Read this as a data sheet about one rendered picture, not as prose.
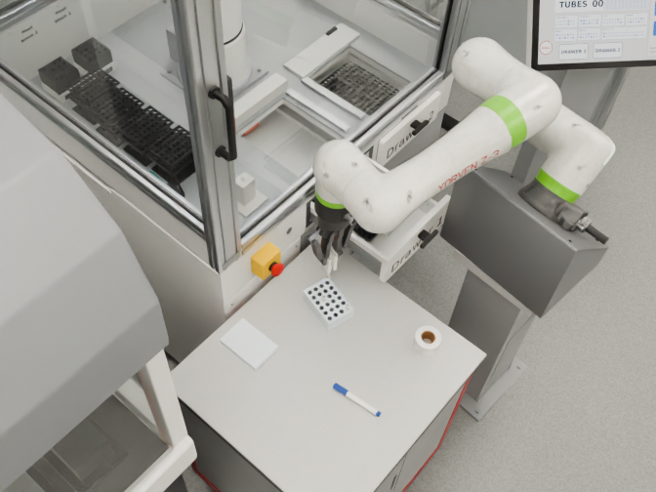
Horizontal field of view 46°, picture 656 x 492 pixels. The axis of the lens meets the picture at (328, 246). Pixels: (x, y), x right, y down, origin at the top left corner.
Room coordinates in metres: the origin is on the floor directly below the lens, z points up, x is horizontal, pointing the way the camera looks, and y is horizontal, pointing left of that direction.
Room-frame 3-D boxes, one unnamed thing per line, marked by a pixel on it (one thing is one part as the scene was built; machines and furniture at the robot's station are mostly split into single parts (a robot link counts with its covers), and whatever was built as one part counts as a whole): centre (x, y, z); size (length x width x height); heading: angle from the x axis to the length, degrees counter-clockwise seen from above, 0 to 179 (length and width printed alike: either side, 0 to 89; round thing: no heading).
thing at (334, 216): (1.05, -0.01, 1.24); 0.12 x 0.09 x 0.06; 37
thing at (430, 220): (1.24, -0.24, 0.87); 0.29 x 0.02 x 0.11; 143
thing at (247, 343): (0.94, 0.19, 0.77); 0.13 x 0.09 x 0.02; 54
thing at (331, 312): (1.07, -0.01, 0.78); 0.12 x 0.08 x 0.04; 38
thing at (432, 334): (0.98, -0.28, 0.78); 0.07 x 0.07 x 0.04
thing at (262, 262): (1.13, 0.16, 0.88); 0.07 x 0.05 x 0.07; 143
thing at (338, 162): (1.05, -0.02, 1.34); 0.13 x 0.11 x 0.14; 41
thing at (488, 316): (1.31, -0.56, 0.38); 0.30 x 0.30 x 0.76; 49
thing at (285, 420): (0.89, -0.02, 0.38); 0.62 x 0.58 x 0.76; 143
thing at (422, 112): (1.65, -0.22, 0.87); 0.29 x 0.02 x 0.11; 143
